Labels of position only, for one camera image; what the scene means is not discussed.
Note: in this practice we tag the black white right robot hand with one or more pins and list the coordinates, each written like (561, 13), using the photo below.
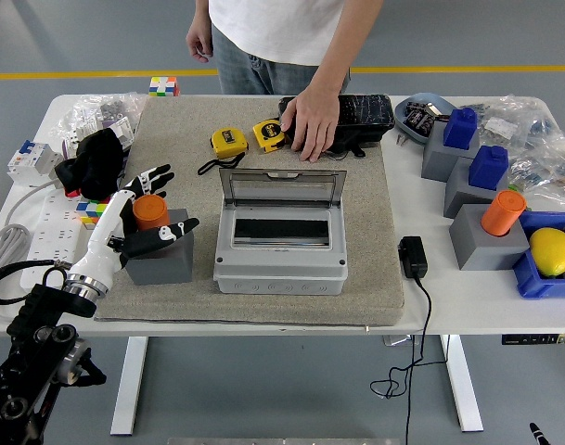
(537, 435)

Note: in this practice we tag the person's right hand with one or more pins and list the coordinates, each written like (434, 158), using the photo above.
(200, 41)

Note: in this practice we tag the person's left hand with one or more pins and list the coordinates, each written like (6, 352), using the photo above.
(314, 120)

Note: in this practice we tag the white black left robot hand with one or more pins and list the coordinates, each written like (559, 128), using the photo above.
(108, 232)

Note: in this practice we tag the orange cylinder battery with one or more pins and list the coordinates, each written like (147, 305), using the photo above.
(152, 213)
(502, 213)

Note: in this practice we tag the grey cube holder block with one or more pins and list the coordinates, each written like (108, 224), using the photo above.
(437, 160)
(166, 266)
(477, 245)
(458, 194)

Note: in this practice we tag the grey electrical box clear lid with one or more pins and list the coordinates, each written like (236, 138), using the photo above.
(277, 264)

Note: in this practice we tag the person's left forearm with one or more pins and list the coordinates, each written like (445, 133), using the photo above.
(342, 51)

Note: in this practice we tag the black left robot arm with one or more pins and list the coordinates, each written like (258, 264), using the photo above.
(36, 343)

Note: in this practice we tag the person's right forearm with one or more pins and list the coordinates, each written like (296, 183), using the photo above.
(201, 13)

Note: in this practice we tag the black plastic tray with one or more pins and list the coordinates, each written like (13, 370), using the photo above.
(365, 113)

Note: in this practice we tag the multicolour puzzle cube white cross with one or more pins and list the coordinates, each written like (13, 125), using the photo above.
(163, 86)

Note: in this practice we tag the person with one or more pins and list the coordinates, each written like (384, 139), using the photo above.
(273, 28)

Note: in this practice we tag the small metal clip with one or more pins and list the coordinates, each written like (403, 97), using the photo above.
(401, 139)

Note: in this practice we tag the white table leg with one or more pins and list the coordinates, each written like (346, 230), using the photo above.
(129, 385)
(463, 385)

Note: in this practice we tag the black table control panel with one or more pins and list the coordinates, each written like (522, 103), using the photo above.
(532, 339)

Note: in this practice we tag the dark printed packet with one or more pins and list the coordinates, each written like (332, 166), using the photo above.
(426, 123)
(413, 113)

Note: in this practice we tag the clear bag of small parts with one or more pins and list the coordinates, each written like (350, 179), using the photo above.
(119, 109)

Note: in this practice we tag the white circuit breaker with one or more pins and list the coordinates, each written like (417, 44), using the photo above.
(31, 160)

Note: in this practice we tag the pale blue dish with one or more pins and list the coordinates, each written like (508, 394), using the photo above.
(426, 99)

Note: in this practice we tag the blue bottle-shaped block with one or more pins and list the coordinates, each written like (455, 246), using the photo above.
(488, 167)
(460, 127)

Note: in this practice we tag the blue plastic bin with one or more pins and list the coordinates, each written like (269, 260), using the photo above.
(532, 283)

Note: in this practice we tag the grey-brown mat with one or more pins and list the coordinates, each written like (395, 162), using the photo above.
(273, 306)

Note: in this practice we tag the yellow lemon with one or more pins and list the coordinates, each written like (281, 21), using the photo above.
(551, 252)

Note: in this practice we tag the clear bags of components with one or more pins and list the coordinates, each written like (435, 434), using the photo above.
(537, 134)

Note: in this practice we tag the silver bracket under table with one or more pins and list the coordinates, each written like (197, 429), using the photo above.
(398, 339)

